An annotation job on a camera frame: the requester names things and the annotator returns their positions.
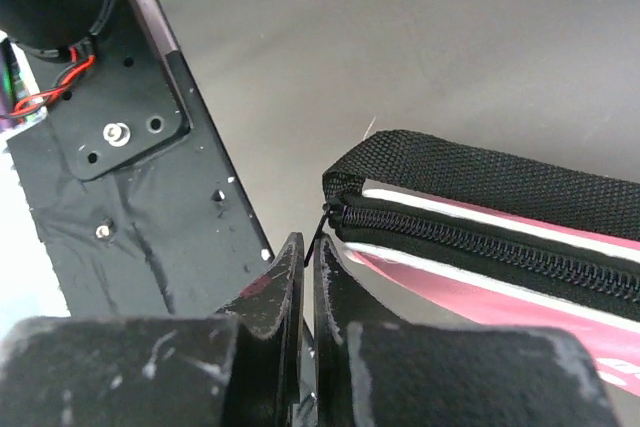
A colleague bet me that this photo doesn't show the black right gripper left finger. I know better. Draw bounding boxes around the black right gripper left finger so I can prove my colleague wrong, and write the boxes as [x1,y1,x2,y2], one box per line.
[1,233,305,426]

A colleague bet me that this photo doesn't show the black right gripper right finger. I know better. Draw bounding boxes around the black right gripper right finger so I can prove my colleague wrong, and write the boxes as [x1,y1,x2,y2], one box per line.
[313,234,618,426]

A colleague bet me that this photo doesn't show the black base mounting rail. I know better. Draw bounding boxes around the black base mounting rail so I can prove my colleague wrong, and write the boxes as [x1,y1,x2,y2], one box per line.
[1,0,272,326]

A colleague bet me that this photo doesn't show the pink racket cover bag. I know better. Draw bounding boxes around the pink racket cover bag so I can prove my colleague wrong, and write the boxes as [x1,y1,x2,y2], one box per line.
[319,188,639,395]

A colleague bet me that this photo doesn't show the black bag strap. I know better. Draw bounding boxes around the black bag strap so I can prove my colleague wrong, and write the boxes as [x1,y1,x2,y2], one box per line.
[322,129,640,243]

